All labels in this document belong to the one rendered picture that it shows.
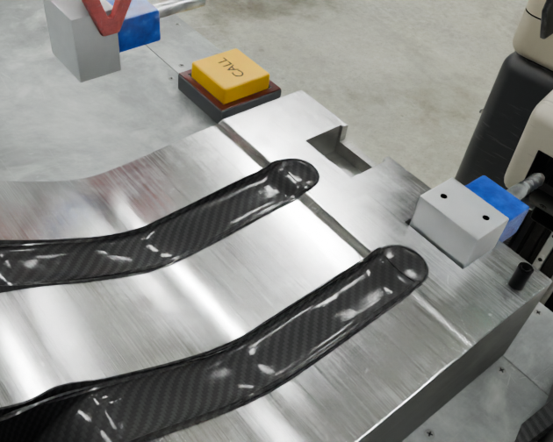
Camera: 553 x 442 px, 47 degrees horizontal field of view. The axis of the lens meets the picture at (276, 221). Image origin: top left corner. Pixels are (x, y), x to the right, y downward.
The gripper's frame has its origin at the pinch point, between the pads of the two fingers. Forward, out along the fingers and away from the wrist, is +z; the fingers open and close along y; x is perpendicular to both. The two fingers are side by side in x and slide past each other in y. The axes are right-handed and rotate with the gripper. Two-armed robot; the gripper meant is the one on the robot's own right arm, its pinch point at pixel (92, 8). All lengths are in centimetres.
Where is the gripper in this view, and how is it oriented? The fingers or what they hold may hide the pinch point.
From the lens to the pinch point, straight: 53.5
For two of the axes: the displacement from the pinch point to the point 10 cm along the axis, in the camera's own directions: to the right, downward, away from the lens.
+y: 6.2, 6.1, -4.9
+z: -1.0, 6.9, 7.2
